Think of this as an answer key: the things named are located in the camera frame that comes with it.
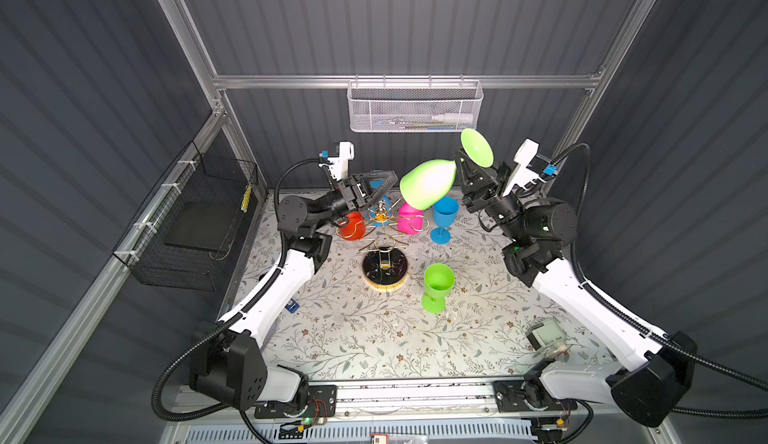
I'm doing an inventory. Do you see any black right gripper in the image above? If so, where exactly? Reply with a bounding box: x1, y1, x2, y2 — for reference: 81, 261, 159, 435
456, 152, 526, 248

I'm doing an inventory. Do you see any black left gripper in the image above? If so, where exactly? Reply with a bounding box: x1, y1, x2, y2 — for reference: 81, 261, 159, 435
310, 175, 393, 238

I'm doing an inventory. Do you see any green wine glass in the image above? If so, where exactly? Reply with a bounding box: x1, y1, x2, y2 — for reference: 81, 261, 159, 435
421, 263, 455, 314
399, 129, 494, 210

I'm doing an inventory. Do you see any blue wine glass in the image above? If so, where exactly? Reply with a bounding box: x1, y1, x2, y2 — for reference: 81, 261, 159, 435
368, 195, 392, 221
430, 196, 459, 245

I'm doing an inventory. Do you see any pink wine glass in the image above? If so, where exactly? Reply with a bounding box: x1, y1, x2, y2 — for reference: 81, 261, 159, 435
396, 202, 427, 235

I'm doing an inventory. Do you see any red wine glass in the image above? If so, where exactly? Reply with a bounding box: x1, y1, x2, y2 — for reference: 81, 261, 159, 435
337, 211, 367, 241

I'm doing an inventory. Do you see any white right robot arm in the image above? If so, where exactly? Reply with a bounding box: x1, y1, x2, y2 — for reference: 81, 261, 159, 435
455, 134, 767, 427

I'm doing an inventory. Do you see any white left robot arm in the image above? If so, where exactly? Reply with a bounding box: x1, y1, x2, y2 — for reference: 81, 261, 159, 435
150, 157, 398, 422

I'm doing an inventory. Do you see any blue wine glass on rack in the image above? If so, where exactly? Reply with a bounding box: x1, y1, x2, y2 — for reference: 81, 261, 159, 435
368, 195, 392, 221

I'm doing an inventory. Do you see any gold wine glass rack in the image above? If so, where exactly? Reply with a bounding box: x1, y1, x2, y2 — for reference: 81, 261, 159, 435
335, 198, 431, 294

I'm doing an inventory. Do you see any white marker in basket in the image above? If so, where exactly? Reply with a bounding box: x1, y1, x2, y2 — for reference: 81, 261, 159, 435
431, 113, 475, 126

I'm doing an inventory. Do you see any white mesh basket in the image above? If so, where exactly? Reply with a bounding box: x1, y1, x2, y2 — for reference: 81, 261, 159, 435
346, 80, 484, 133

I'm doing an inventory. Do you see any small white scale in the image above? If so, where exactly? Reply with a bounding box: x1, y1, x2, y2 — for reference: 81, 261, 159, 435
525, 318, 568, 358

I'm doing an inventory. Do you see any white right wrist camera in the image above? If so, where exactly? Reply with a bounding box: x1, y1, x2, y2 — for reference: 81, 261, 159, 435
502, 139, 558, 196

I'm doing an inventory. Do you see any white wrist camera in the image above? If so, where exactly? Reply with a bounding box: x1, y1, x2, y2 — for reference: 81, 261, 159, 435
502, 139, 558, 196
319, 141, 355, 181

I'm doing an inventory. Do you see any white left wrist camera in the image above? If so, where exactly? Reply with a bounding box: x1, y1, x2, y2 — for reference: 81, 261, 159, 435
319, 141, 355, 181

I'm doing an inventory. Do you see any blue handled tool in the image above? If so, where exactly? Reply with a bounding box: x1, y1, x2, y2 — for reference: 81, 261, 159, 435
285, 299, 300, 314

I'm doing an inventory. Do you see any black wire basket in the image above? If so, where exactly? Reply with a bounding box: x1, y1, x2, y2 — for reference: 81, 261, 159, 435
113, 143, 261, 291

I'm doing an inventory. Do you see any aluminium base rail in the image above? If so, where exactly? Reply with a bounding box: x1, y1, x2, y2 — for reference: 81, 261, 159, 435
160, 377, 649, 443

